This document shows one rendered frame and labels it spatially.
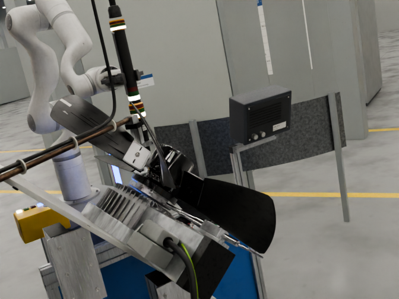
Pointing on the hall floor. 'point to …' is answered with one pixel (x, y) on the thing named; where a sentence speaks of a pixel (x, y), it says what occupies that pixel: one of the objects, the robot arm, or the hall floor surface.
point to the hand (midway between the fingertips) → (129, 76)
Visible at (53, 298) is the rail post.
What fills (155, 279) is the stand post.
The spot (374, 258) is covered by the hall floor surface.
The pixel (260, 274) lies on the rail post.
